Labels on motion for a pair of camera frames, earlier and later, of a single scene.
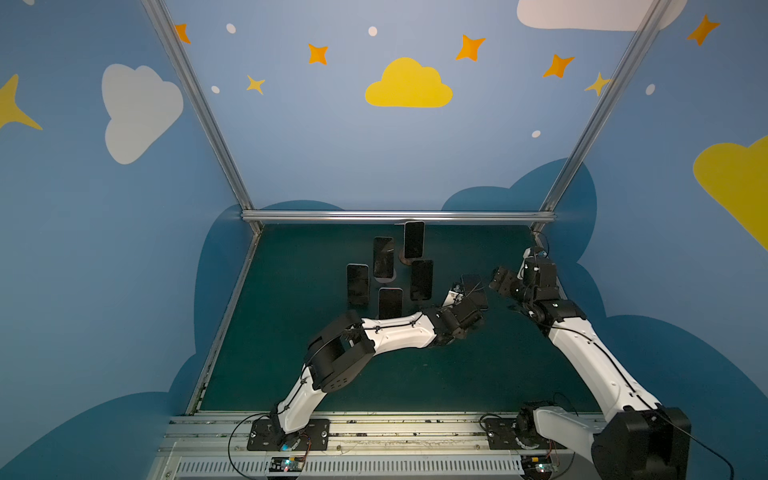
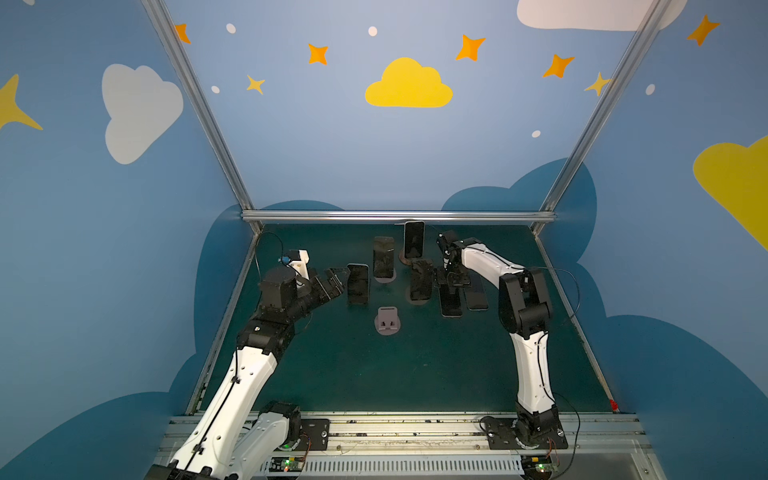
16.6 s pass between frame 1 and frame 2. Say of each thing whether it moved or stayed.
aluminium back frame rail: stayed
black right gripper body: moved
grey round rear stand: stayed
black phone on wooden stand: stayed
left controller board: stayed
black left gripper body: moved
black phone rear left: stayed
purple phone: moved
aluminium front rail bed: stayed
